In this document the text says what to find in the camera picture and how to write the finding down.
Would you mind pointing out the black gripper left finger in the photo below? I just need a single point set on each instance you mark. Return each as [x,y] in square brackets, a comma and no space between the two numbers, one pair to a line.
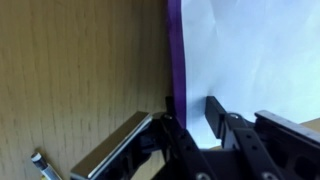
[133,143]

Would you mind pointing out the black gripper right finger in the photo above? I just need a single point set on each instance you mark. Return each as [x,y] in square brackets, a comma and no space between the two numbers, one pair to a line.
[266,143]

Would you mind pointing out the white paper sheet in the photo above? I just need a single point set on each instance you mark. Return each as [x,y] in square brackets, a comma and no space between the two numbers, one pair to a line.
[250,50]

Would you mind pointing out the purple file holder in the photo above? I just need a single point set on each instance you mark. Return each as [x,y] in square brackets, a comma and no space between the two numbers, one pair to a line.
[176,50]

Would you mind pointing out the silver pen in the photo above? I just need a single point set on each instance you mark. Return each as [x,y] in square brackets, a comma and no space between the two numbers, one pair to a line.
[45,166]

